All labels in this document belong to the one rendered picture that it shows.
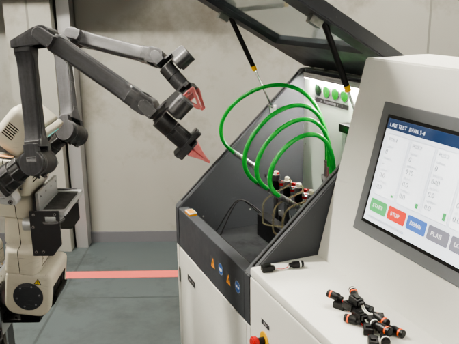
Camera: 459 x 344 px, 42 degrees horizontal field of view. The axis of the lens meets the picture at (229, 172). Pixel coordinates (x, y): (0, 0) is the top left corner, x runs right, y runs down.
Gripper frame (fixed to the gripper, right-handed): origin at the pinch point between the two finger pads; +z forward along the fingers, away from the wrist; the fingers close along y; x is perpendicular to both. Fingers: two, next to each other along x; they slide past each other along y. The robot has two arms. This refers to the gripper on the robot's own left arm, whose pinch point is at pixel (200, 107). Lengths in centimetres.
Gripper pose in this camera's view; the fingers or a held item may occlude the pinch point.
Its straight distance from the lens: 217.4
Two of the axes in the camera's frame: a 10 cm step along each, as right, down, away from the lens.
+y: 2.3, -0.4, 9.7
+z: 6.5, 7.5, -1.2
